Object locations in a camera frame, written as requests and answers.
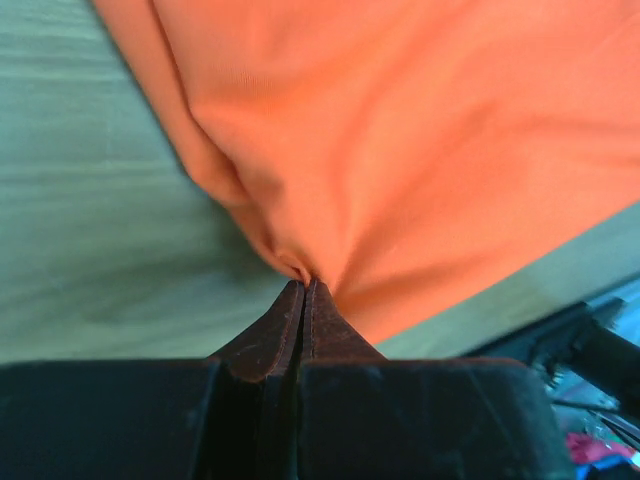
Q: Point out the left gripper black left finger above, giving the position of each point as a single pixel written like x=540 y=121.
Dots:
x=226 y=416

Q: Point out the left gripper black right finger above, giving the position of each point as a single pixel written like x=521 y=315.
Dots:
x=362 y=416

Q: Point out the orange t shirt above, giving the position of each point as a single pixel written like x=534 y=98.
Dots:
x=409 y=154

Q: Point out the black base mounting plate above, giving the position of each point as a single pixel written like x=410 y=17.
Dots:
x=591 y=375

